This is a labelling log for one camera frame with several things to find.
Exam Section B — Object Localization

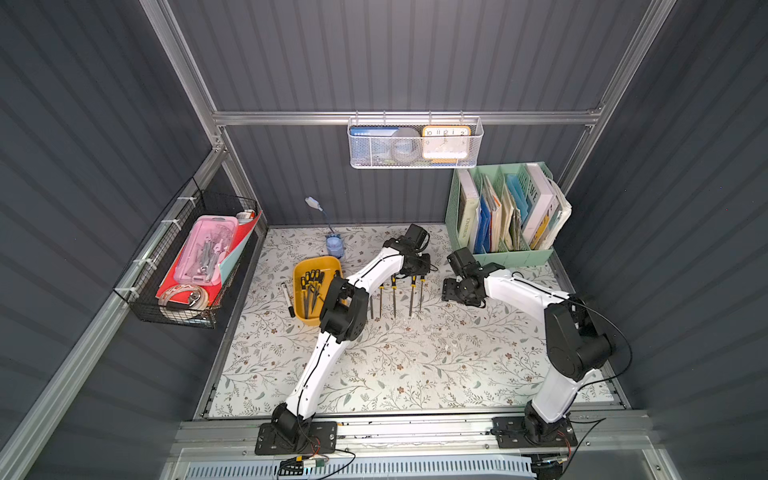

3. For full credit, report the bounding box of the yellow storage box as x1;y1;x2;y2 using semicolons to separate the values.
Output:
293;256;342;327

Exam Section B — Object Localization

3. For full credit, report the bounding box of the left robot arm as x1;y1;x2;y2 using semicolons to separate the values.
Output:
270;224;431;448

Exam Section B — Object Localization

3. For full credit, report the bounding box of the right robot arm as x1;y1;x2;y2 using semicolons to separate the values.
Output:
442;248;617;444

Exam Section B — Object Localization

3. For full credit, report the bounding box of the green file organizer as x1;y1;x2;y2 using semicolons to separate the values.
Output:
445;162;572;269

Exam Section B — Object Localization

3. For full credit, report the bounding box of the blue box in basket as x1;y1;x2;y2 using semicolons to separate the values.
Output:
348;126;398;168

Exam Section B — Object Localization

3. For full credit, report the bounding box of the blue desk lamp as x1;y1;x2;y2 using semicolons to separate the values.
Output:
305;196;344;259

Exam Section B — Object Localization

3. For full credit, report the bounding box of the grey tape roll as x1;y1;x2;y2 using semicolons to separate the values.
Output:
390;127;422;164

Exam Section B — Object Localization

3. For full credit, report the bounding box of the yellow white clock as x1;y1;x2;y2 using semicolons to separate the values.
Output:
421;125;472;161

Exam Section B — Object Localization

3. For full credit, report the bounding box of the white book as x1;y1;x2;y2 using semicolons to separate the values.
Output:
523;163;559;250

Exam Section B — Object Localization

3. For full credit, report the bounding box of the red folder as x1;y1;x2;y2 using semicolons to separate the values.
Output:
156;210;260;307

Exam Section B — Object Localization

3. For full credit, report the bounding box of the pink plastic case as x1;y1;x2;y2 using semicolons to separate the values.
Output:
174;215;238;286

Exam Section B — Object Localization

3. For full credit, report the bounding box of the white wire basket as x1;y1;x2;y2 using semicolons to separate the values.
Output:
347;114;485;169

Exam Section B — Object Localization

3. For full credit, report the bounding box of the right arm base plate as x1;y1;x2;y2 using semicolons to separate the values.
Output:
490;417;578;449

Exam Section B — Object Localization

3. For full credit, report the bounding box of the aluminium rail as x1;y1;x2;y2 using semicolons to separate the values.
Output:
170;404;660;459

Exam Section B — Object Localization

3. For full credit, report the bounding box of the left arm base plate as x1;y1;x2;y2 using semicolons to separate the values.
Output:
254;421;338;456

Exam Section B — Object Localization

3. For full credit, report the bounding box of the black wire basket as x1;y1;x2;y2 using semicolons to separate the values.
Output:
114;183;262;329

